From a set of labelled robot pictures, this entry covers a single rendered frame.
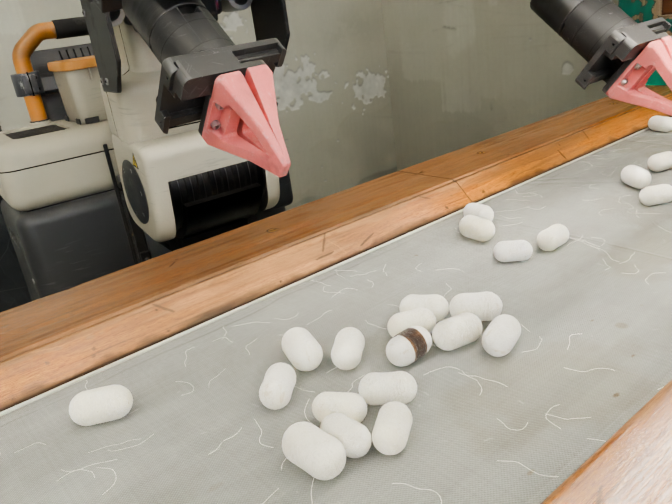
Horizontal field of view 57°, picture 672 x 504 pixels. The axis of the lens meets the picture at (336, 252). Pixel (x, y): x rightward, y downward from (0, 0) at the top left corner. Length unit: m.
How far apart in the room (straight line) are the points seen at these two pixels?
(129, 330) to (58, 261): 0.77
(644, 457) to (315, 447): 0.14
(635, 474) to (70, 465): 0.28
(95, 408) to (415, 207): 0.37
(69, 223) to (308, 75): 1.71
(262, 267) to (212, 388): 0.15
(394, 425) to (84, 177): 0.98
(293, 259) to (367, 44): 2.44
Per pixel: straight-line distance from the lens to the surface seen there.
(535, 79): 2.43
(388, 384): 0.35
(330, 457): 0.31
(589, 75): 0.70
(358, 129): 2.93
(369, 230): 0.59
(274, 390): 0.36
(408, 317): 0.42
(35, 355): 0.48
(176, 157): 0.96
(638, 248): 0.56
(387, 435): 0.32
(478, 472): 0.32
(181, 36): 0.51
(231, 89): 0.47
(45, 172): 1.22
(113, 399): 0.40
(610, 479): 0.29
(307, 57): 2.76
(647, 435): 0.31
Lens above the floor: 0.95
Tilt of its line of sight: 21 degrees down
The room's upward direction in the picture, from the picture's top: 8 degrees counter-clockwise
